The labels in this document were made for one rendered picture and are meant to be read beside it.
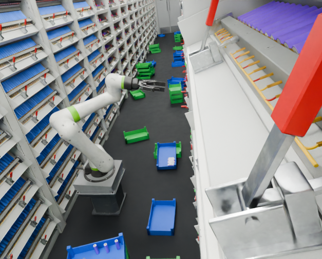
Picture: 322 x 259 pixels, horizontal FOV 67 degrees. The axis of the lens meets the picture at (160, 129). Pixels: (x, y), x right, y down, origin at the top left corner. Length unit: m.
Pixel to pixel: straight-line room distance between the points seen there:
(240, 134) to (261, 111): 0.02
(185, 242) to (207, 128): 1.77
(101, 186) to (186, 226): 0.72
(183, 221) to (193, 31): 1.72
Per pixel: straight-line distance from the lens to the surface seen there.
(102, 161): 1.76
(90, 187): 2.00
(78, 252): 1.57
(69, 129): 1.54
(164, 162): 2.59
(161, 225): 2.06
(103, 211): 2.24
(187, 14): 0.52
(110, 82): 1.72
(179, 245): 1.94
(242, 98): 0.23
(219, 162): 0.16
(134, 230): 2.08
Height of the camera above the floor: 1.60
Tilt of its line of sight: 29 degrees down
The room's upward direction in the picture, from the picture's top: 8 degrees counter-clockwise
